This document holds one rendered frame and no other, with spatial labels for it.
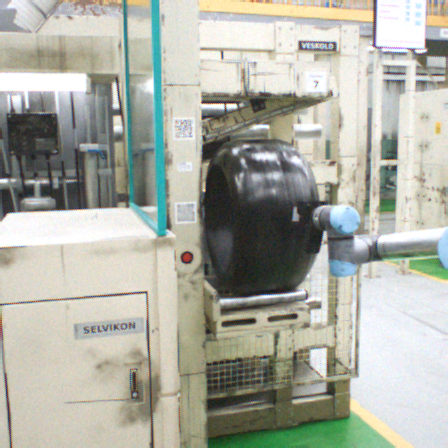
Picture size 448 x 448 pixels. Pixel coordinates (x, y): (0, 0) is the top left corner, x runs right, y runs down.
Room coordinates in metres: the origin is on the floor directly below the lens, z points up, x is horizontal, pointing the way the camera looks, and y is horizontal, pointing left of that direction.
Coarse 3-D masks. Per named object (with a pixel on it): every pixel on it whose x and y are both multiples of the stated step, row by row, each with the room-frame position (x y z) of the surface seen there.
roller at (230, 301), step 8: (224, 296) 1.87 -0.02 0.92; (232, 296) 1.87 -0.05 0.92; (240, 296) 1.88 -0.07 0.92; (248, 296) 1.88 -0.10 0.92; (256, 296) 1.89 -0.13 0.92; (264, 296) 1.89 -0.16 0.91; (272, 296) 1.90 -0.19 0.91; (280, 296) 1.91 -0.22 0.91; (288, 296) 1.91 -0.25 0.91; (296, 296) 1.92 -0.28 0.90; (304, 296) 1.93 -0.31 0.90; (224, 304) 1.85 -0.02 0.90; (232, 304) 1.86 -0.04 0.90; (240, 304) 1.86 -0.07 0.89; (248, 304) 1.87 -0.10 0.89; (256, 304) 1.88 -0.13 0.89
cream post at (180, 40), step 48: (192, 0) 1.90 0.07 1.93; (192, 48) 1.90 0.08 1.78; (192, 96) 1.90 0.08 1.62; (192, 144) 1.90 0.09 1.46; (192, 192) 1.90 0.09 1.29; (192, 240) 1.90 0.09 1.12; (192, 288) 1.90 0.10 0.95; (192, 336) 1.90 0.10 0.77; (192, 384) 1.90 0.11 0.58; (192, 432) 1.89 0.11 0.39
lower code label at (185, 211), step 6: (180, 204) 1.89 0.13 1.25; (186, 204) 1.89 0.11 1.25; (192, 204) 1.90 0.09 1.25; (180, 210) 1.89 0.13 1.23; (186, 210) 1.89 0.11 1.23; (192, 210) 1.90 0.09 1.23; (180, 216) 1.89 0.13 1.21; (186, 216) 1.89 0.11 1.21; (192, 216) 1.90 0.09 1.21; (180, 222) 1.89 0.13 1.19; (186, 222) 1.89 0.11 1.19; (192, 222) 1.90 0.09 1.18
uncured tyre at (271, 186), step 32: (224, 160) 1.93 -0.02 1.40; (256, 160) 1.85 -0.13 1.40; (288, 160) 1.88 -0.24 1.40; (224, 192) 2.29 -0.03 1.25; (256, 192) 1.78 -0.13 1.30; (288, 192) 1.80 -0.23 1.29; (224, 224) 2.29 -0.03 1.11; (256, 224) 1.75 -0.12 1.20; (288, 224) 1.77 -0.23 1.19; (224, 256) 2.22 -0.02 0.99; (256, 256) 1.77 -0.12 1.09; (288, 256) 1.79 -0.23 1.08; (256, 288) 1.86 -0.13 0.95; (288, 288) 1.92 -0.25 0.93
